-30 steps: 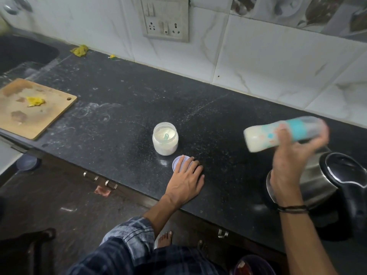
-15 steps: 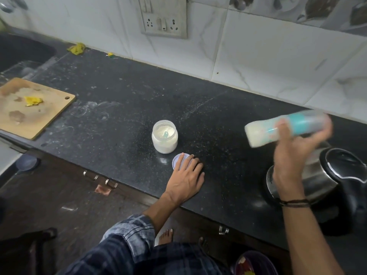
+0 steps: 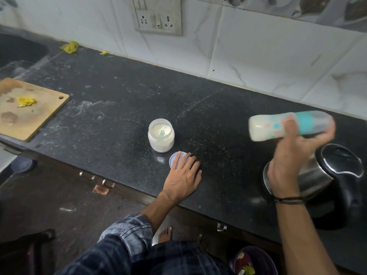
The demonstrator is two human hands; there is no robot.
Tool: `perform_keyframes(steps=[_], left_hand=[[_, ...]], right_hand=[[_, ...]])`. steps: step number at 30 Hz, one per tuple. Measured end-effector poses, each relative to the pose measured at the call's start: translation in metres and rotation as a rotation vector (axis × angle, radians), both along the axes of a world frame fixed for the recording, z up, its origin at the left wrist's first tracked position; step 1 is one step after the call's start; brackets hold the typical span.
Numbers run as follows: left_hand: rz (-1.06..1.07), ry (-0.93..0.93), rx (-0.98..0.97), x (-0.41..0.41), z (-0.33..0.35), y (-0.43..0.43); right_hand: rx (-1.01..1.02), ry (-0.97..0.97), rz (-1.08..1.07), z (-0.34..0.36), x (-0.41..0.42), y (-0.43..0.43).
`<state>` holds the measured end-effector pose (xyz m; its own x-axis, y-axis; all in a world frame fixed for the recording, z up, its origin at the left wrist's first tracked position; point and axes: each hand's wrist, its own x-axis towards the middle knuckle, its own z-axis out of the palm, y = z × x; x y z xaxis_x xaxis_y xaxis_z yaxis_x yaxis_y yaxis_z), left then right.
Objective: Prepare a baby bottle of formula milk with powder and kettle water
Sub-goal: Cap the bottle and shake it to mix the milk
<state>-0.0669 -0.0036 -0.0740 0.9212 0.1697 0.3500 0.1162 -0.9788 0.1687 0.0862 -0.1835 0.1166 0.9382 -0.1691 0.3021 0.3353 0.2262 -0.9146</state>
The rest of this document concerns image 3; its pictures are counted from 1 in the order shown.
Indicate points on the person's left hand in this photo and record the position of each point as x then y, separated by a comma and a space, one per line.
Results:
182, 181

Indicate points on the person's right hand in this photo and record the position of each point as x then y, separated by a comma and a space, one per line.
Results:
286, 166

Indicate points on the lavender round jar lid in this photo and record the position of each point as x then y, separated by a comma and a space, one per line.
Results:
171, 160

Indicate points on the steel black electric kettle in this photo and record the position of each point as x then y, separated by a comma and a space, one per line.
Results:
315, 174

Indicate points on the glass jar of white powder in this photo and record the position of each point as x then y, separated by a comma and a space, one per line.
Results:
161, 144

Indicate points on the clear baby bottle teal print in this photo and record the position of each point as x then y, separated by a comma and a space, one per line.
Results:
262, 128

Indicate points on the teal baby bottle cap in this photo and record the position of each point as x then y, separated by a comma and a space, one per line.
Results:
306, 123

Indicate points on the teal measuring scoop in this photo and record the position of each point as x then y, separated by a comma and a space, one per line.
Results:
162, 133

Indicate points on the person's left forearm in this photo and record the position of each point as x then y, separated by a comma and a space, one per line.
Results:
160, 213

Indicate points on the person's right forearm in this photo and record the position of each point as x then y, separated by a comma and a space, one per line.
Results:
304, 240

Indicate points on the person's left foot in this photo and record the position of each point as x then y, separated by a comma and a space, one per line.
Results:
165, 235

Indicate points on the person's foot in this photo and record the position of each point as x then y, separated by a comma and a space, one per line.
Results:
202, 242
165, 235

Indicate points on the person's right foot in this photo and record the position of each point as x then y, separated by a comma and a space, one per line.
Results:
202, 242

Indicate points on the black wrist bands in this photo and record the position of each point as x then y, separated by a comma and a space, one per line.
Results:
288, 200

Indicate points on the blue plaid shirt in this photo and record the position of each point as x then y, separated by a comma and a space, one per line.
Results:
129, 234

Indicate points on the purple waste bin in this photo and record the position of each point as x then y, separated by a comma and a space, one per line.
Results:
262, 260

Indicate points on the small yellow green scrap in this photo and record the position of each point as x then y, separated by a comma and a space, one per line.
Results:
104, 53

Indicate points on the clear blue round lid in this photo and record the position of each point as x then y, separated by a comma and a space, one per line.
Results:
22, 164

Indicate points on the wooden cutting board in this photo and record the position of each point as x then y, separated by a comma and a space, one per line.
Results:
31, 117

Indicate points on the crumpled yellow cloth scrap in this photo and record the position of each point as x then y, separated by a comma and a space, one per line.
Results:
69, 47

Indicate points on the yellow peel scrap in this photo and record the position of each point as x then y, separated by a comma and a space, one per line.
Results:
25, 101

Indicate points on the white appliance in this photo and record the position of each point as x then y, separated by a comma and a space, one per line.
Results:
5, 158

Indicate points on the black kitchen sink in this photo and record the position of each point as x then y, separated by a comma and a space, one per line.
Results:
20, 50

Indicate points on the grey wall switch socket plate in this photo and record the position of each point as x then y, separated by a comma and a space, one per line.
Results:
157, 17

